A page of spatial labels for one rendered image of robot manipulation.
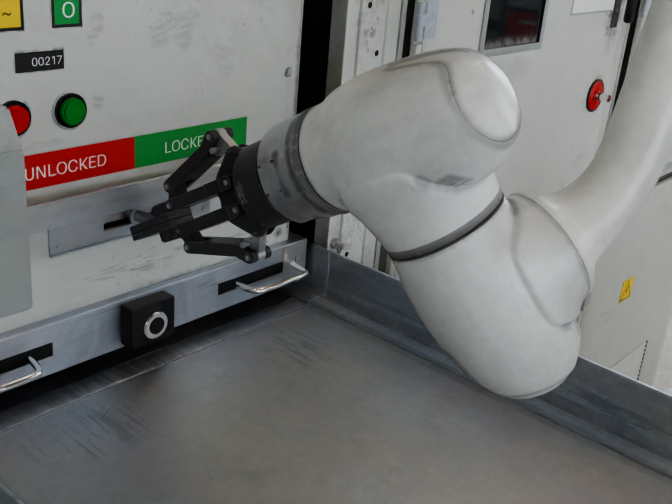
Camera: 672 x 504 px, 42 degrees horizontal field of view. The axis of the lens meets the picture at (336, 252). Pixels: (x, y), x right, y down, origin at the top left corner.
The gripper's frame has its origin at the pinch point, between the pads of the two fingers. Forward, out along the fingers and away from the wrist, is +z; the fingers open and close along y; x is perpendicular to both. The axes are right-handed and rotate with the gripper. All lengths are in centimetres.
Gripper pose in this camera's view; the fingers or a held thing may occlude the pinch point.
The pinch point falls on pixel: (161, 224)
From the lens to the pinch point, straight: 90.8
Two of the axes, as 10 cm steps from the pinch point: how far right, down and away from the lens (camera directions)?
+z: -6.9, 1.9, 7.0
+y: 3.0, 9.5, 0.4
